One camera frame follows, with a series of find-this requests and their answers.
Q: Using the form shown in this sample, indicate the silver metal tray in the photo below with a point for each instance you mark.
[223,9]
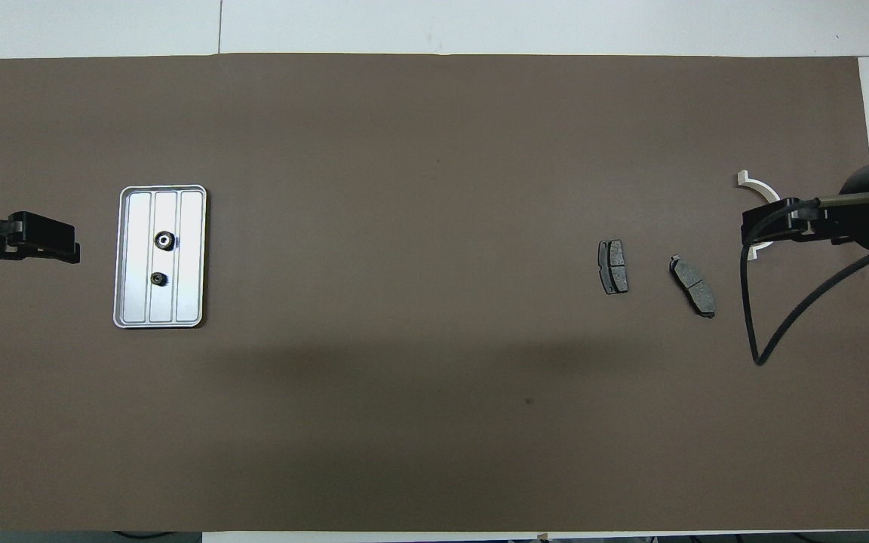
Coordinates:
[189,302]

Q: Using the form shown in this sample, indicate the large black bearing gear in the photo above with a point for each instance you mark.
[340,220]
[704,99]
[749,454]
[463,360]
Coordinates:
[165,240]

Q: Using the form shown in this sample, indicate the angled grey brake pad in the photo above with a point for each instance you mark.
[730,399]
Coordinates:
[693,286]

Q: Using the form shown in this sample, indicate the rectangular grey brake pad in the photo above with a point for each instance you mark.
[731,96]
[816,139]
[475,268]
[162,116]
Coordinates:
[613,265]

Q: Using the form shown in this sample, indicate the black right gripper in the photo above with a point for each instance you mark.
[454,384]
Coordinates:
[864,222]

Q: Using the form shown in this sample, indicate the white curved plastic bracket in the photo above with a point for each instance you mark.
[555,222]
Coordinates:
[759,183]

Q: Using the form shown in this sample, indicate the small black bearing gear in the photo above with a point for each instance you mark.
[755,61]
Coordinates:
[157,280]

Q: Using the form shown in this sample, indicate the brown table mat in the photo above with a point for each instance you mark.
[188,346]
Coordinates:
[434,437]

